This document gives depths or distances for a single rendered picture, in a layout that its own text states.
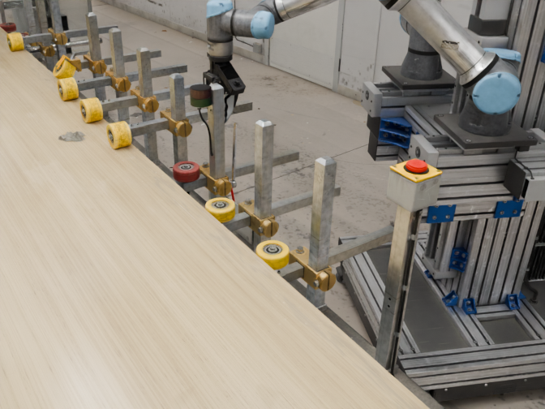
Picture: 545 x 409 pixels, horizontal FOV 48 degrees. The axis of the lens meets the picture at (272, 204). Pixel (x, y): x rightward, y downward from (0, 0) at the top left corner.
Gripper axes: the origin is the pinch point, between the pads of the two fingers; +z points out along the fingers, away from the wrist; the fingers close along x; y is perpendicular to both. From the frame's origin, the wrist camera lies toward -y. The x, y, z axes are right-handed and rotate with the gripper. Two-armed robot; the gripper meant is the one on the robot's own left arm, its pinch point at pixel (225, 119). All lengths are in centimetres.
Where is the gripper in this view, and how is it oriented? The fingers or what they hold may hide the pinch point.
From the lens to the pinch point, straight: 190.2
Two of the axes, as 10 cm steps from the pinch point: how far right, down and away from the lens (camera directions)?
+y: -5.5, -4.3, 7.2
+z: -0.2, 8.7, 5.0
